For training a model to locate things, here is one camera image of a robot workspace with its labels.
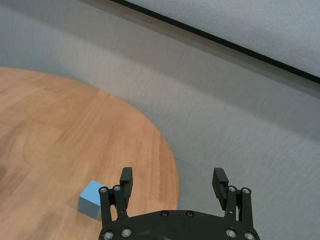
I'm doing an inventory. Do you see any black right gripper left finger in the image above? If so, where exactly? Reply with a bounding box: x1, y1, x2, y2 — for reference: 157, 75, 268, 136
98, 166, 134, 224

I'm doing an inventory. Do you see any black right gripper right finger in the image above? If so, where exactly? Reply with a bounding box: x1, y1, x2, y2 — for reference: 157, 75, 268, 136
211, 167, 252, 223

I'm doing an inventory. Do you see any blue wooden cube block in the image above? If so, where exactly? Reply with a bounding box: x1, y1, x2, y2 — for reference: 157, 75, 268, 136
77, 179, 106, 221

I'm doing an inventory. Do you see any black wall rail strip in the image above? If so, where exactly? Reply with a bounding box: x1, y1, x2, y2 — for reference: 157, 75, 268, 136
109, 0, 320, 85

